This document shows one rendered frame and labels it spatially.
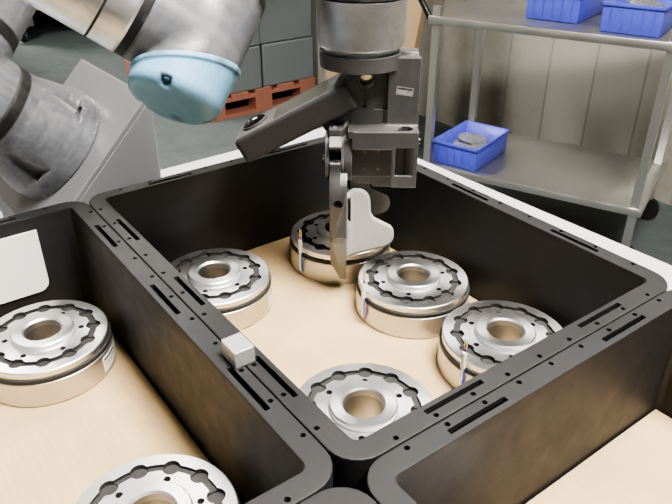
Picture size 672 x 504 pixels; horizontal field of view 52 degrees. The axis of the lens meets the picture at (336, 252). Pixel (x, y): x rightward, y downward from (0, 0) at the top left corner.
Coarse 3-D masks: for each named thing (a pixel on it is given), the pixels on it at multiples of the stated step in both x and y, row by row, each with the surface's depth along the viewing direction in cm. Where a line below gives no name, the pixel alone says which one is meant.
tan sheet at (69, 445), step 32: (96, 384) 55; (128, 384) 55; (0, 416) 52; (32, 416) 52; (64, 416) 52; (96, 416) 52; (128, 416) 52; (160, 416) 52; (0, 448) 49; (32, 448) 49; (64, 448) 49; (96, 448) 49; (128, 448) 49; (160, 448) 49; (192, 448) 49; (0, 480) 46; (32, 480) 46; (64, 480) 46
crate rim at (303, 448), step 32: (0, 224) 57; (96, 224) 57; (128, 256) 53; (160, 288) 49; (192, 320) 45; (256, 384) 40; (256, 416) 38; (288, 416) 37; (288, 448) 36; (320, 448) 35; (288, 480) 34; (320, 480) 34
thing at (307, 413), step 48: (144, 192) 64; (480, 192) 63; (144, 240) 55; (576, 240) 55; (192, 288) 49; (576, 336) 44; (288, 384) 40; (480, 384) 40; (336, 432) 36; (384, 432) 36; (336, 480) 36
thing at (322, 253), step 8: (312, 216) 74; (320, 216) 74; (328, 216) 74; (296, 224) 72; (304, 224) 73; (312, 224) 72; (296, 232) 71; (304, 232) 71; (312, 232) 71; (296, 240) 69; (304, 240) 70; (312, 240) 69; (320, 240) 69; (304, 248) 68; (312, 248) 68; (320, 248) 68; (328, 248) 68; (312, 256) 67; (320, 256) 67; (328, 256) 67; (352, 256) 67; (360, 256) 67
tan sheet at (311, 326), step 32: (288, 256) 73; (288, 288) 67; (320, 288) 67; (352, 288) 67; (288, 320) 62; (320, 320) 62; (352, 320) 62; (288, 352) 58; (320, 352) 58; (352, 352) 58; (384, 352) 58; (416, 352) 58; (448, 384) 55
